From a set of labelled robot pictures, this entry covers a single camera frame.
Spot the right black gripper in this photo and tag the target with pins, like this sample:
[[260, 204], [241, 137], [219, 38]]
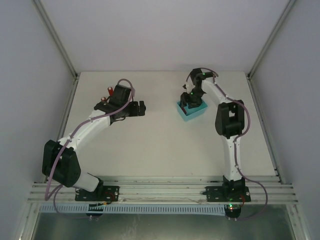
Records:
[[187, 100]]

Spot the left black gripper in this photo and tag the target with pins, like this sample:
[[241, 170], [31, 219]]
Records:
[[136, 109]]

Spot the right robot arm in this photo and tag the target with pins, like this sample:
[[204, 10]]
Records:
[[229, 124]]

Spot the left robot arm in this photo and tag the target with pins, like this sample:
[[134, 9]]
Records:
[[60, 158]]

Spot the teal plastic bin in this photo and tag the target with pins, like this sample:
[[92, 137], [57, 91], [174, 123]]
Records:
[[191, 113]]

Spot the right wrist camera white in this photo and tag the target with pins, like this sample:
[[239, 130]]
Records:
[[188, 86]]

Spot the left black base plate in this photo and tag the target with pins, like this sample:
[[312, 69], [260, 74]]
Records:
[[104, 193]]

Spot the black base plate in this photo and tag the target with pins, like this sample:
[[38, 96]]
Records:
[[223, 194], [104, 193]]

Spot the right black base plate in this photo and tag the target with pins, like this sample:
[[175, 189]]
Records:
[[223, 194]]

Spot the grey slotted cable duct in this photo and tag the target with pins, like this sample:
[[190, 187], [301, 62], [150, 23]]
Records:
[[155, 209]]

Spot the aluminium rail frame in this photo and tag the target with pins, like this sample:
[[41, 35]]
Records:
[[188, 190]]

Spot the left aluminium corner post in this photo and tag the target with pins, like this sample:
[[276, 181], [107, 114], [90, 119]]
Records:
[[54, 35]]

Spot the aluminium corner post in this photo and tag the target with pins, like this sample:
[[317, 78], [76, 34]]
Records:
[[54, 35], [271, 37]]

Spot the right aluminium corner post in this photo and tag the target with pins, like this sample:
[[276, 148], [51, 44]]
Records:
[[271, 37]]

